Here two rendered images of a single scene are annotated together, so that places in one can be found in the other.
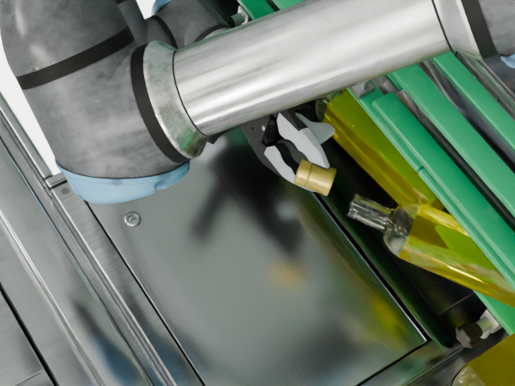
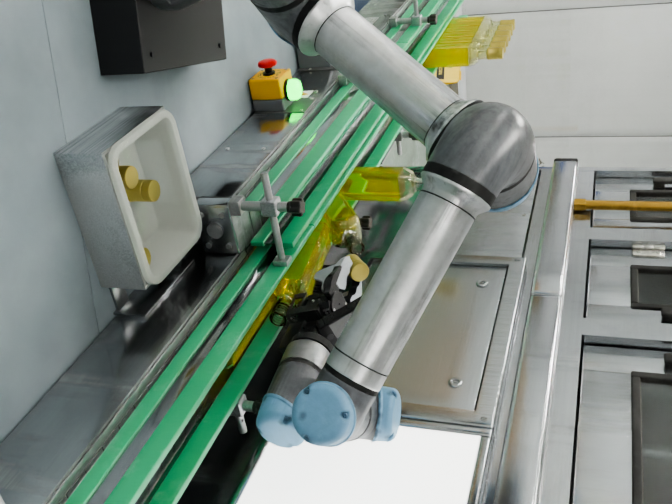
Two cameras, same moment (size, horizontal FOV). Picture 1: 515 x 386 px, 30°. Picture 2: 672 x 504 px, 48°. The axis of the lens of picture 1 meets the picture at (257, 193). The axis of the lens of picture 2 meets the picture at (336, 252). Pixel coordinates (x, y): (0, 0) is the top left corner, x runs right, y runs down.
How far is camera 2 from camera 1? 1.49 m
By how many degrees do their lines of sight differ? 76
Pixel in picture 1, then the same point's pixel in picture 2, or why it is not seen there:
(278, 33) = (406, 58)
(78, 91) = not seen: hidden behind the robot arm
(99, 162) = not seen: hidden behind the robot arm
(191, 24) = (302, 375)
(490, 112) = (276, 172)
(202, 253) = (433, 345)
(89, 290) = (522, 365)
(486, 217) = (321, 189)
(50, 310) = (554, 382)
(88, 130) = not seen: hidden behind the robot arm
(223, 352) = (475, 302)
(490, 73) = (253, 174)
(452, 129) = (303, 174)
